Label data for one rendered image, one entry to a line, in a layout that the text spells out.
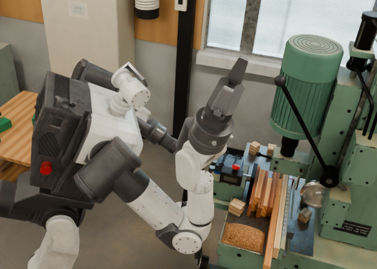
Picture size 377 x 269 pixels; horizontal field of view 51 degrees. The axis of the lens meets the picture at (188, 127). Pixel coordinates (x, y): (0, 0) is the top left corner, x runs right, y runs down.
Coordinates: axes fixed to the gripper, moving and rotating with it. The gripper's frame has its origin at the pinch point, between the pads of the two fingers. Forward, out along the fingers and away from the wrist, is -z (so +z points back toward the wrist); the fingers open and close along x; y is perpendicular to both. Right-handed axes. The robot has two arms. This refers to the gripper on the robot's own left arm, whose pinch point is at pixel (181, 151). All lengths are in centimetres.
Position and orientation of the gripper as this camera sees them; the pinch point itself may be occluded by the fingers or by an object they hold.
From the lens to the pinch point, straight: 169.3
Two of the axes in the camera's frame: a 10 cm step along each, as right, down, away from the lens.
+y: 6.0, -8.0, -0.2
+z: -8.0, -5.9, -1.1
